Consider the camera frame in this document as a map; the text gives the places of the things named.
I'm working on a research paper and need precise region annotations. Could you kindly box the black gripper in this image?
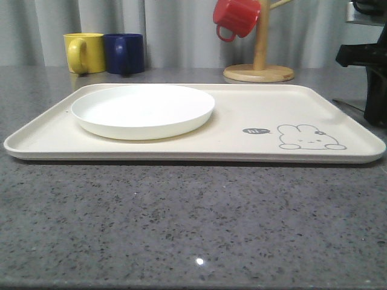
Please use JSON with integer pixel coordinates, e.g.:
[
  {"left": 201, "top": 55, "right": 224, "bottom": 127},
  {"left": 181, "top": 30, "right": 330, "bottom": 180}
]
[{"left": 336, "top": 29, "right": 386, "bottom": 126}]

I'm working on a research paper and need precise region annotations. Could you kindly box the white round plate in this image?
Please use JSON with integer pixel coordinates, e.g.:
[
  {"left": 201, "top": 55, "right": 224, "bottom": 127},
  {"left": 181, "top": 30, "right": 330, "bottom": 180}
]
[{"left": 71, "top": 84, "right": 215, "bottom": 140}]

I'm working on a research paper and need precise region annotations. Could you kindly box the silver fork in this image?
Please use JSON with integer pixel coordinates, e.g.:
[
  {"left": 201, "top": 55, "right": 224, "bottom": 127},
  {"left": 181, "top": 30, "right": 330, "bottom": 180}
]
[{"left": 332, "top": 99, "right": 365, "bottom": 113}]

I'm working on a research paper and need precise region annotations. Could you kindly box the wooden mug tree stand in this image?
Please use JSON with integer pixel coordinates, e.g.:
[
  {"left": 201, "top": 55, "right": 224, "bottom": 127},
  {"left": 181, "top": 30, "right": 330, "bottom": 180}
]
[{"left": 223, "top": 1, "right": 294, "bottom": 83}]

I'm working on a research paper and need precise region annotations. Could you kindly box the beige rabbit serving tray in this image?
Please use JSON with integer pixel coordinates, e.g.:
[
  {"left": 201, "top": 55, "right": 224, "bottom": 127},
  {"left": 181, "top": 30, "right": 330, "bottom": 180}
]
[{"left": 4, "top": 83, "right": 386, "bottom": 164}]

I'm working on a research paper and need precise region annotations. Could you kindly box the red mug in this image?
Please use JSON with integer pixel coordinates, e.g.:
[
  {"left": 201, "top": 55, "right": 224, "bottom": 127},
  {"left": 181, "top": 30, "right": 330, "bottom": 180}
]
[{"left": 212, "top": 0, "right": 261, "bottom": 42}]

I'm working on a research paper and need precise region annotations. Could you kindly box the grey curtain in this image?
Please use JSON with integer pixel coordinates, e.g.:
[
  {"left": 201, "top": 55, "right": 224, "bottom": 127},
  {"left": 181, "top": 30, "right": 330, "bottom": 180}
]
[{"left": 1, "top": 1, "right": 382, "bottom": 68}]

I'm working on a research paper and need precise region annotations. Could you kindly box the dark blue mug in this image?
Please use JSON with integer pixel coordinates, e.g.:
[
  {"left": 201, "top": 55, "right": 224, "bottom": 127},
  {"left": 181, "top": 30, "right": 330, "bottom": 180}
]
[{"left": 103, "top": 33, "right": 145, "bottom": 75}]

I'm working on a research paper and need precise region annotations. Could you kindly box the yellow mug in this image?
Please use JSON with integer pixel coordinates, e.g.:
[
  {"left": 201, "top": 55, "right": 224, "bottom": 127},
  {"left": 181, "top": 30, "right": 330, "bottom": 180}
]
[{"left": 63, "top": 33, "right": 106, "bottom": 74}]

